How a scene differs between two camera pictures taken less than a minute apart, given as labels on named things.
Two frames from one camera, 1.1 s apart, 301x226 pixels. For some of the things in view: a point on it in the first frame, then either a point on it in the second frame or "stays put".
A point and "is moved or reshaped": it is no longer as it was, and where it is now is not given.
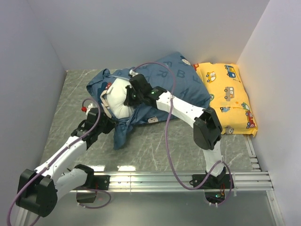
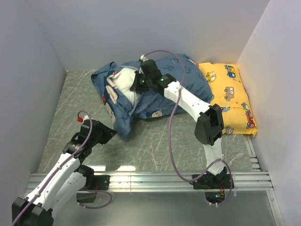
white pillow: [112, 99] is moved or reshaped
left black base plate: [96, 182] stays put
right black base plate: [222, 181] stays put
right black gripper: [129, 101] -> [136, 87]
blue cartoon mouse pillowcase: [176, 73] is moved or reshaped
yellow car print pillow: [228, 99] stays put
